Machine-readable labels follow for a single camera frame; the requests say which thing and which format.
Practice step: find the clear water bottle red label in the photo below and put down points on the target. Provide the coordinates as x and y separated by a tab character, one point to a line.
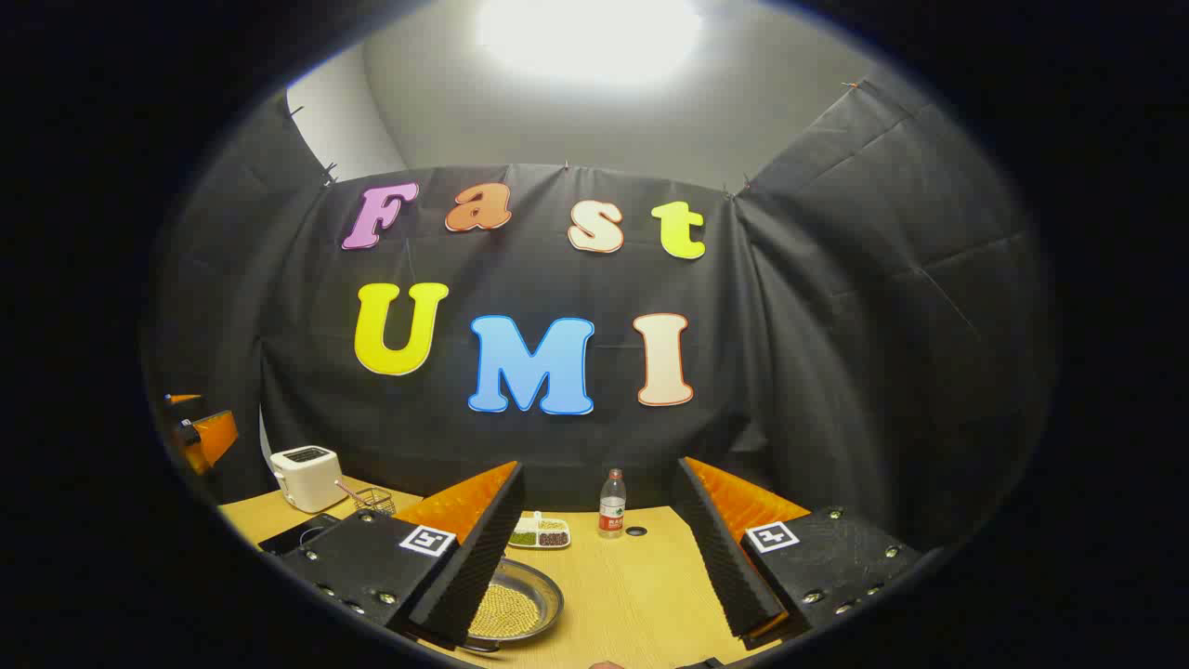
612	506

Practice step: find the steel pot with soybeans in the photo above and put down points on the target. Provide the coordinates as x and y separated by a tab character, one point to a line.
520	604

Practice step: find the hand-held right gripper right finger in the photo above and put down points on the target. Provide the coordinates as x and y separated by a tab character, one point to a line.
720	557

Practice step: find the black induction cooktop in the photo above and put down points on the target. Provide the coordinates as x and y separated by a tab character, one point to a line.
297	534

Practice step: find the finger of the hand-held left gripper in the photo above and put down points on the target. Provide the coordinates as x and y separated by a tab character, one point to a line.
184	400
215	435

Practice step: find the large ceiling light panel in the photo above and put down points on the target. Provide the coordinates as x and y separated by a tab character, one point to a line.
590	37

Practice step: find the white toaster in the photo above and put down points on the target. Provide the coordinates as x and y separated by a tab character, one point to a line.
307	476

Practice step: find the pink striped straw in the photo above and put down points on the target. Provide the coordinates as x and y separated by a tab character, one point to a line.
351	491

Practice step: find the white divided dish with beans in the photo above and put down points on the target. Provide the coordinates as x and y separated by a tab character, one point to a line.
548	536

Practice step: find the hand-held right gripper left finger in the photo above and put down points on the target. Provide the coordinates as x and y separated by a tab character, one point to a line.
474	557

